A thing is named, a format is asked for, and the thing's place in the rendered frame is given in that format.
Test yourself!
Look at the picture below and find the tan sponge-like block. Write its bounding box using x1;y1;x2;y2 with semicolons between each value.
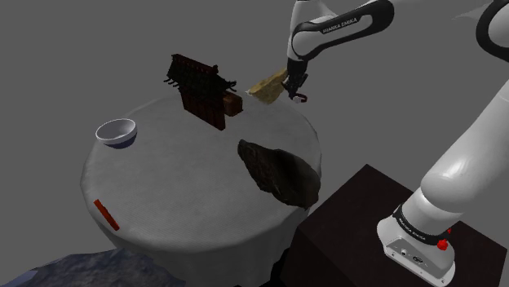
247;68;289;105

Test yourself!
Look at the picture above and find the small brown box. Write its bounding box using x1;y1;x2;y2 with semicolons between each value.
222;91;244;117

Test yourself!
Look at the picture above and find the dark brown model building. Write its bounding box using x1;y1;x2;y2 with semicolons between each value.
163;53;238;131

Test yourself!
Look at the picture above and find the dark brown rock-shaped object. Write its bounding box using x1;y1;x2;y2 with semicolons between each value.
237;139;321;210

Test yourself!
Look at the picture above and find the round white table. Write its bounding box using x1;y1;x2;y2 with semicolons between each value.
79;93;323;287

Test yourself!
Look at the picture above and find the dark robot stand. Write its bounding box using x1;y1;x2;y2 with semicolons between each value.
280;163;509;287

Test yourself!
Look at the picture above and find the white bowl with blue base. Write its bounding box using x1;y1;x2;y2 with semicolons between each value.
95;118;139;150

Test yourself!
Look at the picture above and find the orange red stick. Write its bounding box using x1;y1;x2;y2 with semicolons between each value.
93;199;121;232

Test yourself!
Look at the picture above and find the grey blue rocky slab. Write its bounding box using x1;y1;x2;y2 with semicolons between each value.
0;248;188;287

